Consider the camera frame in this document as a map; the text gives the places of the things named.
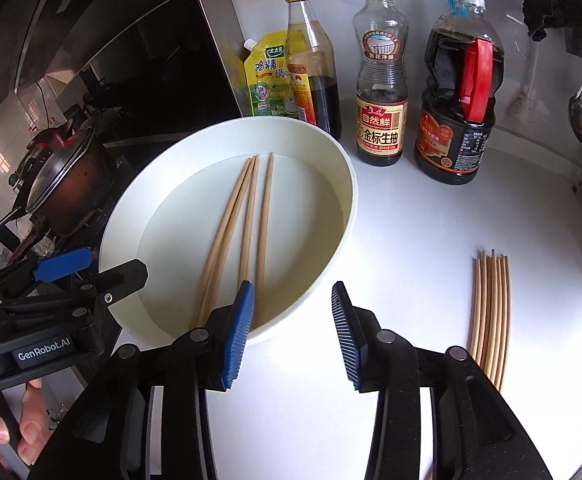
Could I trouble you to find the wooden chopstick nine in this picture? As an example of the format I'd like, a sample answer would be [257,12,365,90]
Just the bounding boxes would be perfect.
[492,256,504,387]

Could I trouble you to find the wooden chopstick two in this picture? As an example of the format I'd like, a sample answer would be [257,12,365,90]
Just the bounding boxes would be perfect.
[197,167,251,326]

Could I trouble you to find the wooden chopstick one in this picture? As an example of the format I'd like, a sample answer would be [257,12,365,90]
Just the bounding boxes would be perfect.
[188,157,252,330]

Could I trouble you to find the wooden chopstick eight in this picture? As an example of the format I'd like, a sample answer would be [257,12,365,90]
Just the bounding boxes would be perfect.
[485,250,497,378]

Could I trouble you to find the wooden chopstick three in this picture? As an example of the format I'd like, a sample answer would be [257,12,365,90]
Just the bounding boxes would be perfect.
[239,155,259,282]

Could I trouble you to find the wooden chopstick seven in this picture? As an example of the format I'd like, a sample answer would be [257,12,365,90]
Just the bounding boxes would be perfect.
[481,252,492,372]

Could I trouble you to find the wooden chopstick five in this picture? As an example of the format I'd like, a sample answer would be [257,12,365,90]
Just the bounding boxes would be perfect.
[469,255,482,361]

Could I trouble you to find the wooden chopstick six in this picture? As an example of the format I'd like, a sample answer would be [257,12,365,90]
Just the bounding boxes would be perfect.
[475,252,487,366]

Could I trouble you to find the wooden chopstick ten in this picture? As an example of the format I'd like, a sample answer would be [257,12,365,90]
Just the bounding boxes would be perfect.
[496,256,511,390]

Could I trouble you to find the wooden chopstick four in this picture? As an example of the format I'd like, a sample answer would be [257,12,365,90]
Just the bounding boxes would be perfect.
[253,153,275,326]

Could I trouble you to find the person's left hand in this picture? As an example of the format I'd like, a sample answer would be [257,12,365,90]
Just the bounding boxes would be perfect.
[0,378,50,466]

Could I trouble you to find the dark pot with lid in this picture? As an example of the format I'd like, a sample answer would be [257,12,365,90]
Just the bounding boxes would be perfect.
[0,122,116,236]

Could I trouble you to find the white round bowl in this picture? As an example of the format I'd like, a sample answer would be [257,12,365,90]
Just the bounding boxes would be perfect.
[99,117,358,347]

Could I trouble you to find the stainless range hood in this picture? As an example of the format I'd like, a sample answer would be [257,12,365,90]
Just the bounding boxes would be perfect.
[0,0,245,122]

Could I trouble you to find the yellow green seasoning pouch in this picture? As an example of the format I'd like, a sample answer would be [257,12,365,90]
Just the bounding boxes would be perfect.
[243,30,297,118]

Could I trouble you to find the yellow cap vinegar bottle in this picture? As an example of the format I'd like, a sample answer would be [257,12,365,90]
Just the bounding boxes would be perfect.
[285,0,342,141]

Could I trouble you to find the hanging white brush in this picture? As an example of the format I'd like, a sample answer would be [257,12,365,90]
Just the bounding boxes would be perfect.
[508,40,539,125]

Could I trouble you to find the clear soy sauce bottle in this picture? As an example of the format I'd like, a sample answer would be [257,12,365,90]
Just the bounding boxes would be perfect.
[353,0,409,167]

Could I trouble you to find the large red-handled soy bottle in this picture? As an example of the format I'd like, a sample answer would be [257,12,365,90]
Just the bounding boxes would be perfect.
[415,0,504,185]

